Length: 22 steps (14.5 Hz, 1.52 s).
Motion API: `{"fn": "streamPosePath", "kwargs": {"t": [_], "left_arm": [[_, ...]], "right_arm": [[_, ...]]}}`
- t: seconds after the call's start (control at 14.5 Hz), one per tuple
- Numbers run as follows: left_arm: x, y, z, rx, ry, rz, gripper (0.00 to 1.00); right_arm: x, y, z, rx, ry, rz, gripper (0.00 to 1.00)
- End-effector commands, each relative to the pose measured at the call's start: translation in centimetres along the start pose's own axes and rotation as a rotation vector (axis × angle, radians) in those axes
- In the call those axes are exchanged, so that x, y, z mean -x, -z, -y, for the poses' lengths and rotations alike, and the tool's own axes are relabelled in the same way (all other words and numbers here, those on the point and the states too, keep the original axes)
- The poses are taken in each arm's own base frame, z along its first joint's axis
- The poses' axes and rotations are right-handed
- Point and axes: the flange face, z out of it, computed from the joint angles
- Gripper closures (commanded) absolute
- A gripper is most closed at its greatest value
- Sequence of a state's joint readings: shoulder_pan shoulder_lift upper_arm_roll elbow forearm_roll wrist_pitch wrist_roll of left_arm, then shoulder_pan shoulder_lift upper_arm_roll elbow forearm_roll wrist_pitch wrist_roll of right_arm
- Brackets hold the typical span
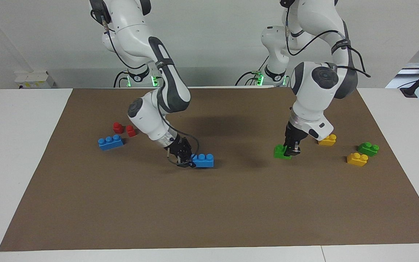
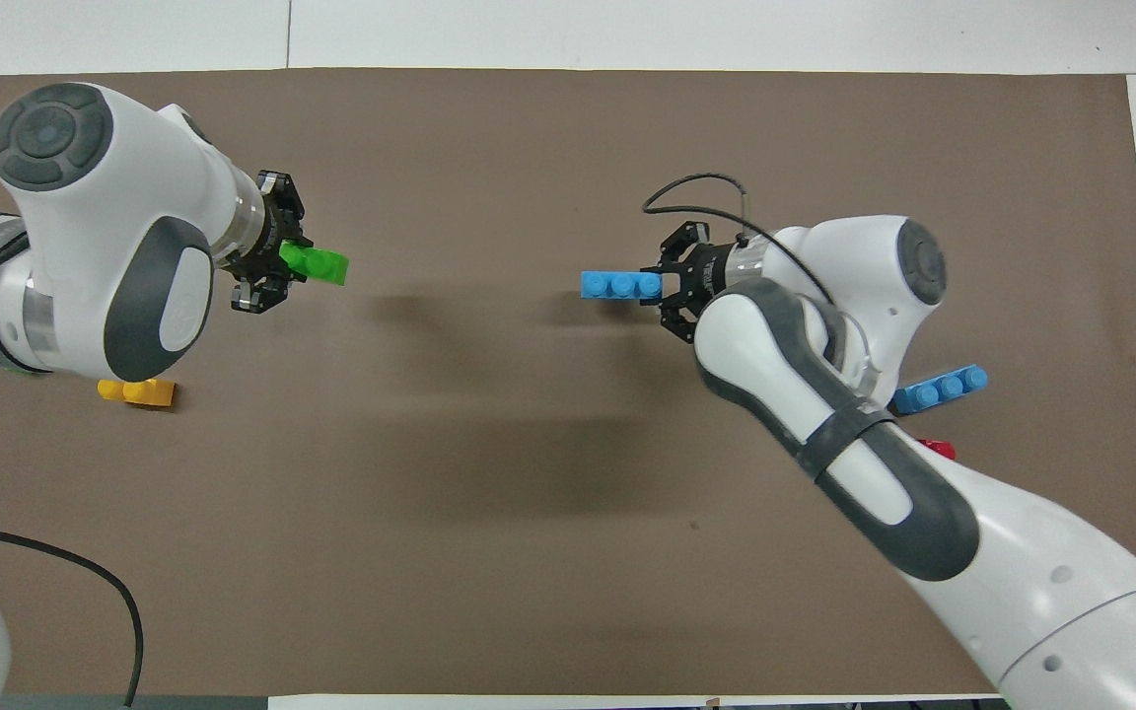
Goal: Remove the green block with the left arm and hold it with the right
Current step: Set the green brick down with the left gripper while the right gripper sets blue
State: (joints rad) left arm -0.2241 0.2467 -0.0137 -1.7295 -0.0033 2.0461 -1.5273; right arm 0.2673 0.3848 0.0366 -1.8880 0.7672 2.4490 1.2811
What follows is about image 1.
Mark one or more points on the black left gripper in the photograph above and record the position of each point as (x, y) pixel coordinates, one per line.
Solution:
(294, 134)

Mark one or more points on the yellow two-stud toy block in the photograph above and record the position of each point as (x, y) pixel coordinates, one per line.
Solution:
(357, 159)
(328, 141)

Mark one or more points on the green two-stud toy block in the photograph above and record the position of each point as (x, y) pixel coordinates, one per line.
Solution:
(368, 149)
(278, 153)

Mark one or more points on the blue three-stud toy block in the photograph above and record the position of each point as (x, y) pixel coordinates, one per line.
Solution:
(111, 142)
(204, 161)

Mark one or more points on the brown table mat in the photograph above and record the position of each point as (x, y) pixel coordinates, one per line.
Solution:
(209, 203)

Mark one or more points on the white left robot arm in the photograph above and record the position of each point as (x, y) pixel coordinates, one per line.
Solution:
(315, 91)

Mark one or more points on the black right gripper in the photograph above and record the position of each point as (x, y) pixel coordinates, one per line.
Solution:
(178, 147)

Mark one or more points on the red one-stud toy block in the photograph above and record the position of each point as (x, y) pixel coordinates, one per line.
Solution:
(118, 128)
(131, 131)

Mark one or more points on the white wall socket box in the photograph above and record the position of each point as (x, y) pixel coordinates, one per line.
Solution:
(35, 80)

